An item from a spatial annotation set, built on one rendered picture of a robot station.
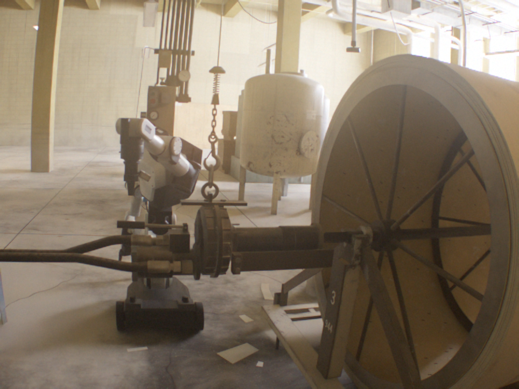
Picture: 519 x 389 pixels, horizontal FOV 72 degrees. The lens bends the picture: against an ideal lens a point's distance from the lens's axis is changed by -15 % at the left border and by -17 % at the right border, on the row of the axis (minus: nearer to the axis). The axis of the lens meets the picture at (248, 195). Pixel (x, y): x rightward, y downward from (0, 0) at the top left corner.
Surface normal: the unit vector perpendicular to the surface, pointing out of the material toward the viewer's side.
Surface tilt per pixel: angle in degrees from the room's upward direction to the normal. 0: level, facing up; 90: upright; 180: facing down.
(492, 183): 90
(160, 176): 104
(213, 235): 65
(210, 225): 48
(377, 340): 18
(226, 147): 90
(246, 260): 90
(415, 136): 127
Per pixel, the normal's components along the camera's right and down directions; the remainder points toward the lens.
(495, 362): 0.23, 0.44
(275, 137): -0.20, 0.16
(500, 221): -0.97, -0.01
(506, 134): 0.24, -0.47
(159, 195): -0.03, 0.60
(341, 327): 0.26, 0.19
